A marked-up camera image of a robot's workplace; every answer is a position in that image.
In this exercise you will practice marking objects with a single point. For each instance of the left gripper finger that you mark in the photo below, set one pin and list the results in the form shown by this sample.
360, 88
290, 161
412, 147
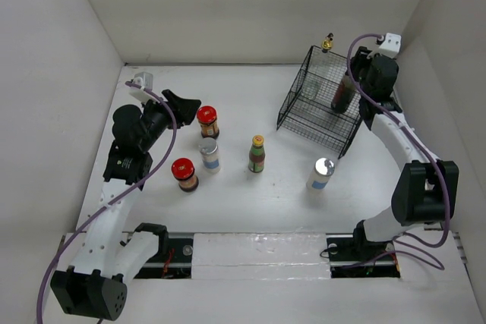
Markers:
183, 119
181, 105

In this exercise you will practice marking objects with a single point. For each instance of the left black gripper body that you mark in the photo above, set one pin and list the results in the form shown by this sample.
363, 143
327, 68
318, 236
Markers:
157, 119

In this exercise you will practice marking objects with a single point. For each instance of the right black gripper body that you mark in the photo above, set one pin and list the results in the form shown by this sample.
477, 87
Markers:
365, 69

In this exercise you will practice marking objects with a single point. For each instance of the dark soy sauce bottle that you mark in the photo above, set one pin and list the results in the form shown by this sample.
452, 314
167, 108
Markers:
343, 95

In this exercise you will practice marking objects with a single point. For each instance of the silver lid shaker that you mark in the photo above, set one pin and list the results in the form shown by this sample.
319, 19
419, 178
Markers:
209, 152
320, 174

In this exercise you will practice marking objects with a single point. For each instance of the clear glass oil bottle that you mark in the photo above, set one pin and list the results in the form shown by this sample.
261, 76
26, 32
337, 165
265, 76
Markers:
318, 65

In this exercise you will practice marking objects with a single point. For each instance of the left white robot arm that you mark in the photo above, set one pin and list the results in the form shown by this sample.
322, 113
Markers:
95, 284

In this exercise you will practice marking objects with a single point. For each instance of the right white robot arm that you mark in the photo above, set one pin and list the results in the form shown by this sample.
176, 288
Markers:
425, 193

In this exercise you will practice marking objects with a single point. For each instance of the red lid jar back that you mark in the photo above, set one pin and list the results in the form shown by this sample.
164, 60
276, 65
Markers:
207, 119

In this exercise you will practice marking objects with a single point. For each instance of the red lid jar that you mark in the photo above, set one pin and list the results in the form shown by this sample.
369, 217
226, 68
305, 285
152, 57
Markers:
183, 171
207, 119

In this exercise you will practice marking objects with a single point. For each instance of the red lid jar front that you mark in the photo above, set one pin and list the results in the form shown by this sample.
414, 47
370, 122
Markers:
183, 171

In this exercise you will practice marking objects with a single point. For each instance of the green label sauce bottle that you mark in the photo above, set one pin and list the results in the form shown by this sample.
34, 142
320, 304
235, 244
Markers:
257, 154

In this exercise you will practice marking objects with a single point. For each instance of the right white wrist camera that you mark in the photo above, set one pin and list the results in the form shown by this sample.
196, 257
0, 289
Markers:
389, 44

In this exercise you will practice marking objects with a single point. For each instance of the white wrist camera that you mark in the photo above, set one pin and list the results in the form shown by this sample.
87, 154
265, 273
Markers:
139, 84
389, 44

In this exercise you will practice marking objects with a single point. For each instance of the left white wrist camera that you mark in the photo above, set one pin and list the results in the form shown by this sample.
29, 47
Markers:
139, 84

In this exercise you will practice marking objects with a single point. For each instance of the black wire rack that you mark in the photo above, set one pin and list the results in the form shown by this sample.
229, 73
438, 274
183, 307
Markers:
314, 119

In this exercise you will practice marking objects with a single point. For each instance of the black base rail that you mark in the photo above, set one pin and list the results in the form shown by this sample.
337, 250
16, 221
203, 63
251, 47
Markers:
343, 260

